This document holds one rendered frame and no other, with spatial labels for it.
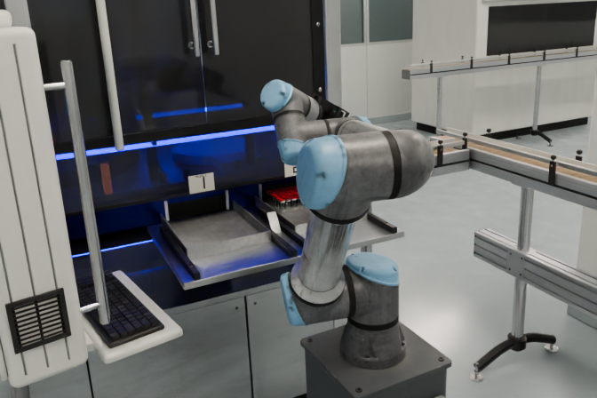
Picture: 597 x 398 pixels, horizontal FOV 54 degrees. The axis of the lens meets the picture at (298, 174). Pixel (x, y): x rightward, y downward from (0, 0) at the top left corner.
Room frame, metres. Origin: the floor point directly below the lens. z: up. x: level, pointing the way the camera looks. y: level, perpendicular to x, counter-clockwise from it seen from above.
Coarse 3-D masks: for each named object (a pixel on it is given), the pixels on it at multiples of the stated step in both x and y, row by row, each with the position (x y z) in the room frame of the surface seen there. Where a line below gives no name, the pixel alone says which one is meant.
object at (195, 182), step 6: (204, 174) 1.84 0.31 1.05; (210, 174) 1.84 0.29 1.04; (192, 180) 1.82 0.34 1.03; (198, 180) 1.83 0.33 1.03; (210, 180) 1.84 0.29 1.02; (192, 186) 1.82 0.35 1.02; (198, 186) 1.82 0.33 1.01; (210, 186) 1.84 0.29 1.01; (192, 192) 1.82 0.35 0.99; (198, 192) 1.82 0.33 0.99
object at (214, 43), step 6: (210, 0) 1.81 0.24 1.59; (210, 6) 1.81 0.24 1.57; (210, 12) 1.81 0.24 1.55; (216, 12) 1.81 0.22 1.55; (216, 18) 1.81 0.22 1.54; (216, 24) 1.81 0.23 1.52; (216, 30) 1.81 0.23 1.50; (216, 36) 1.81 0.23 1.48; (210, 42) 1.86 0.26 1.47; (216, 42) 1.81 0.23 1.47; (216, 48) 1.80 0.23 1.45; (216, 54) 1.81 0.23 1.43
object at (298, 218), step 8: (256, 200) 1.98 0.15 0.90; (272, 208) 1.85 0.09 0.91; (280, 216) 1.79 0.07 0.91; (288, 216) 1.86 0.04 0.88; (296, 216) 1.85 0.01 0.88; (304, 216) 1.85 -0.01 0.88; (288, 224) 1.73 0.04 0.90; (296, 224) 1.78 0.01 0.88; (304, 224) 1.70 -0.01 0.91; (296, 232) 1.68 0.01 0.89; (304, 232) 1.70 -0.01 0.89
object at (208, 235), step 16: (240, 208) 1.88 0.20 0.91; (176, 224) 1.83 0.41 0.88; (192, 224) 1.82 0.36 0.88; (208, 224) 1.81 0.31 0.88; (224, 224) 1.81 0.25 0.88; (240, 224) 1.80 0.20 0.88; (256, 224) 1.75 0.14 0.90; (176, 240) 1.66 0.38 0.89; (192, 240) 1.68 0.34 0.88; (208, 240) 1.68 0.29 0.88; (224, 240) 1.59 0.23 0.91; (240, 240) 1.61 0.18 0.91; (256, 240) 1.63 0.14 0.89; (192, 256) 1.55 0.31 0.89
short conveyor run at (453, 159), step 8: (432, 144) 2.47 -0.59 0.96; (440, 144) 2.36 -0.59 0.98; (448, 144) 2.42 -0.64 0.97; (456, 144) 2.44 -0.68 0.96; (464, 144) 2.46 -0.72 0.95; (440, 152) 2.36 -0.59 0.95; (448, 152) 2.42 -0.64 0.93; (456, 152) 2.41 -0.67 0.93; (464, 152) 2.43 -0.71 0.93; (440, 160) 2.36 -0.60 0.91; (448, 160) 2.39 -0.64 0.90; (456, 160) 2.41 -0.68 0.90; (464, 160) 2.43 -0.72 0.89; (440, 168) 2.37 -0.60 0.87; (448, 168) 2.39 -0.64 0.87; (456, 168) 2.41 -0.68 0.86; (464, 168) 2.43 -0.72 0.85; (432, 176) 2.36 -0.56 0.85
